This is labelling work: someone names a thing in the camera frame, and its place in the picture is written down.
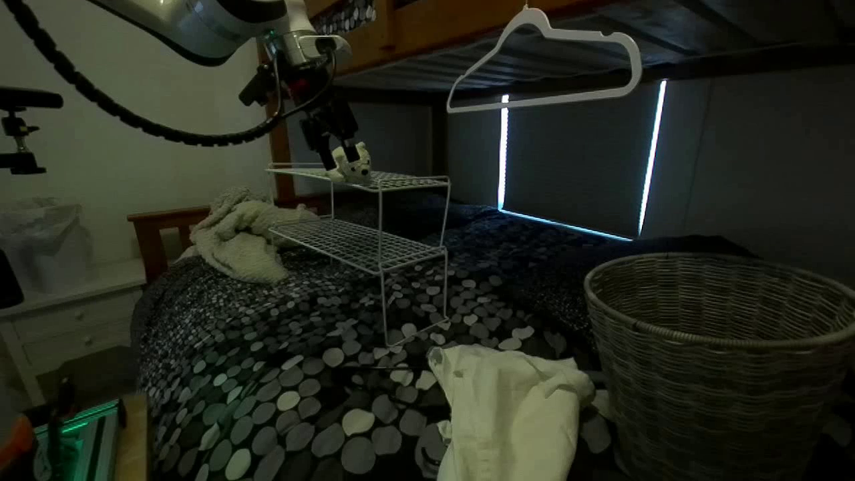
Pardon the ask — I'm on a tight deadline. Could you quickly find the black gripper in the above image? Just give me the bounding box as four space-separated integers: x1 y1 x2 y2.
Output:
285 66 362 165

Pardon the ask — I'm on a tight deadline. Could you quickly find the white stuffed toy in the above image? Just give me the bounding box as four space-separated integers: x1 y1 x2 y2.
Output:
332 141 372 184

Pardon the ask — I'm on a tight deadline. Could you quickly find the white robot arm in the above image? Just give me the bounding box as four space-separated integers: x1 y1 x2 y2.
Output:
92 0 366 168

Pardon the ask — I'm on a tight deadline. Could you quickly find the cream crumpled blanket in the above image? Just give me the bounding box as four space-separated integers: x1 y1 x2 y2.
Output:
181 191 316 284

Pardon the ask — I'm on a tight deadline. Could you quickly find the wooden bed headboard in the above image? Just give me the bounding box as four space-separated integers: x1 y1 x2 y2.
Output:
128 209 209 284

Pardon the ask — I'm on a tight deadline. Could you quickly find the white plastic clothes hanger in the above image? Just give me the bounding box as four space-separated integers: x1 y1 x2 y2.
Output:
446 5 645 116

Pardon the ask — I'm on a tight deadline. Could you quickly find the black dotted bedspread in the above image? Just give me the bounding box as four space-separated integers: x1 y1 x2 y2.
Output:
131 207 738 481

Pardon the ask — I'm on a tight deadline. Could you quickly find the dark roller window blind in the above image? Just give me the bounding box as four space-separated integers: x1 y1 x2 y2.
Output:
443 77 669 241

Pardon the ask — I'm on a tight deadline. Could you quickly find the white bag on nightstand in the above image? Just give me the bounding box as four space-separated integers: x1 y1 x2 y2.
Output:
0 199 92 296

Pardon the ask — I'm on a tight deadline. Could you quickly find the white cloth in front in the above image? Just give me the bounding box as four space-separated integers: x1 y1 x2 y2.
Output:
427 346 597 481

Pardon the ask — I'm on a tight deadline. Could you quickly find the white nightstand drawer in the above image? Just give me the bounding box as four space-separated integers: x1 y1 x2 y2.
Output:
0 259 148 403

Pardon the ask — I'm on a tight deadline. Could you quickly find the green lit device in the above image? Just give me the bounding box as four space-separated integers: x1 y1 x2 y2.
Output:
32 399 127 481

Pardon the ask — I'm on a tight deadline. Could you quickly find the grey wicker basket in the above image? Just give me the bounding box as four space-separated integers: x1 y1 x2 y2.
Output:
586 251 855 481

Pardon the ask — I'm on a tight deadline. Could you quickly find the white wire two-tier shelf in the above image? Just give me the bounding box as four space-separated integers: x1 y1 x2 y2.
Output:
275 165 452 318

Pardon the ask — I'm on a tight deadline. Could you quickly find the wooden bunk bed frame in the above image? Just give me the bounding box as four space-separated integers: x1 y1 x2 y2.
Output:
252 0 855 209

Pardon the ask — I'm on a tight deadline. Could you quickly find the black corrugated cable hose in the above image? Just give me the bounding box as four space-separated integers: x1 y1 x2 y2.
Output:
4 0 336 151

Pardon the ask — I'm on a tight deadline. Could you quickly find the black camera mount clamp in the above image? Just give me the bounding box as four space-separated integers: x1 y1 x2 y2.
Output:
0 85 64 175

